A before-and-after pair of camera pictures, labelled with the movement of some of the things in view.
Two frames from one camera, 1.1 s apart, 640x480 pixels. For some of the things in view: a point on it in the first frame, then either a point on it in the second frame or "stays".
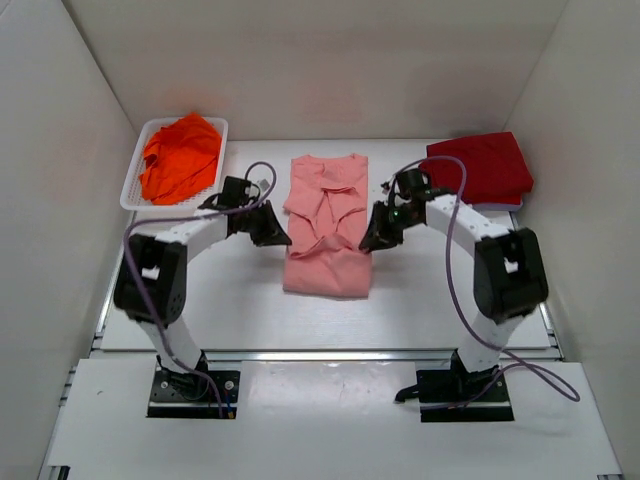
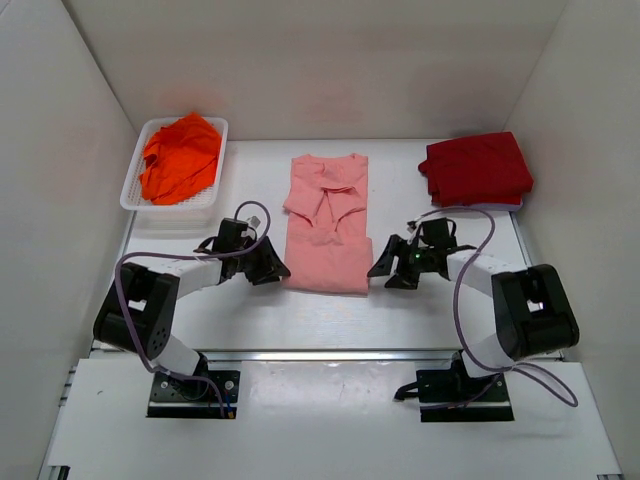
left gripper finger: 274,235 → 266,274
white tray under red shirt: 489,207 stays
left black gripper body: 246,221 → 244,261
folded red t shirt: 496,170 stays
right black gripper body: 400,220 → 414,259
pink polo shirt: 326,199 stays
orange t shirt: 180,159 stays
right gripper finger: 380,235 → 404,281
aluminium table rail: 325,354 stays
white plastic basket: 132,197 stays
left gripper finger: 266,220 → 270,259
